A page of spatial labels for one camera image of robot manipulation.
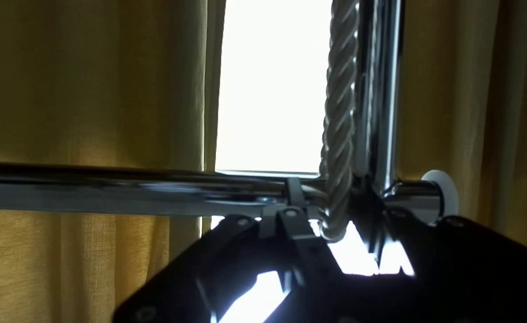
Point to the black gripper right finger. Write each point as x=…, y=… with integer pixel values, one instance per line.
x=472, y=269

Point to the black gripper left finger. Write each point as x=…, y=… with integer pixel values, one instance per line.
x=216, y=262

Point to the chrome metal clothes rack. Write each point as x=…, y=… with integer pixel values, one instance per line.
x=95, y=190

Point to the bright window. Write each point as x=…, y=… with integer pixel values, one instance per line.
x=269, y=90

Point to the yellow curtain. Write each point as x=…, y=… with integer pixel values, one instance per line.
x=67, y=77
x=502, y=90

